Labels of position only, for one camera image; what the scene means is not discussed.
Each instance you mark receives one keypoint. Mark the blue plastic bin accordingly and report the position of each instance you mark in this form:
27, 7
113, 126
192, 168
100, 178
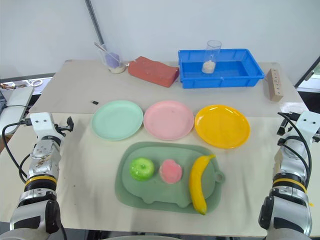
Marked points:
225, 75

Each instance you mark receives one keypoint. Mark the pink plate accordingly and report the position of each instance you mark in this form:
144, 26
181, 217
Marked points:
168, 120

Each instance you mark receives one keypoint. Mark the white table cloth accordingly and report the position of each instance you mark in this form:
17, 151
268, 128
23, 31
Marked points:
95, 175

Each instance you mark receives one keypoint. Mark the tall clear glass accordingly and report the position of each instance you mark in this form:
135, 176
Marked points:
211, 60

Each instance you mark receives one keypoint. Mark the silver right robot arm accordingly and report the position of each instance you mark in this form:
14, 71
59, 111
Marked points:
290, 180

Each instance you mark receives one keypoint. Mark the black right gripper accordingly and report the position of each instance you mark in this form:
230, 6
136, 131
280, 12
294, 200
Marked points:
293, 119

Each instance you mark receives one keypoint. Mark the green apple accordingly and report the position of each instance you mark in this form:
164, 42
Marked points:
141, 168

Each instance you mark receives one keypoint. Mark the clear cup with purple content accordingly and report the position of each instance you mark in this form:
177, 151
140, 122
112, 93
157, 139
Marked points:
113, 62

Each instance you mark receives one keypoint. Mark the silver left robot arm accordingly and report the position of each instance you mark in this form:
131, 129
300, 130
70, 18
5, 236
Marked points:
41, 160

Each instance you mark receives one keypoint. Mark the pink peach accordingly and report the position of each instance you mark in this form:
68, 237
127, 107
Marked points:
170, 171

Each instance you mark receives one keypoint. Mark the grey flexible metal conduit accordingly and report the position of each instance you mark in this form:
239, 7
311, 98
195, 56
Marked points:
96, 23

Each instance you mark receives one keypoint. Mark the small black clip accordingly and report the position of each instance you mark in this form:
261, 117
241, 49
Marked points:
94, 102

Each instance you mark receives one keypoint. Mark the red brick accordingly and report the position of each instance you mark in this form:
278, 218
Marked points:
152, 71

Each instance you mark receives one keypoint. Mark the thin stick in cup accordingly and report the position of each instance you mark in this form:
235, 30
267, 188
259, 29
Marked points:
105, 51

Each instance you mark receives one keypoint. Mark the grey laptop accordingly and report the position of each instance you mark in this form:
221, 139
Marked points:
15, 100

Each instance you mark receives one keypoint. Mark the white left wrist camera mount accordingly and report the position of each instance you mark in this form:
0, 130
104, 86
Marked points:
41, 123

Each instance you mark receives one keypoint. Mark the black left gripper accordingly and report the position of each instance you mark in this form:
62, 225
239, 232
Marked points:
60, 128

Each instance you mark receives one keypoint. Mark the yellow banana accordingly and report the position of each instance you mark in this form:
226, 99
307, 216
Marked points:
197, 182

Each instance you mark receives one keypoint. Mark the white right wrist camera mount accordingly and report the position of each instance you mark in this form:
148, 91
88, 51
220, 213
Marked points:
308, 123

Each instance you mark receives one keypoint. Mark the sage green silicone tray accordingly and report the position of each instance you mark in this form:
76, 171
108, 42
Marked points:
165, 187

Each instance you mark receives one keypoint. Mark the mint green plate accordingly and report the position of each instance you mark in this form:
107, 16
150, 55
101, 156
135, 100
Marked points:
117, 120

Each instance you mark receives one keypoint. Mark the wooden block with holes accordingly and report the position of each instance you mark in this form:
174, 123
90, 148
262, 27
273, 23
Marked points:
274, 83

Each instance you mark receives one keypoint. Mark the clear plastic dish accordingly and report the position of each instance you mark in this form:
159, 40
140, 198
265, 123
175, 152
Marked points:
292, 108

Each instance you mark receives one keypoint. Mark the yellow plate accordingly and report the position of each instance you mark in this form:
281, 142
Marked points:
222, 126

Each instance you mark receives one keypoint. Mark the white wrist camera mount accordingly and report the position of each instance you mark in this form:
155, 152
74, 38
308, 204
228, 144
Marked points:
308, 123
41, 123

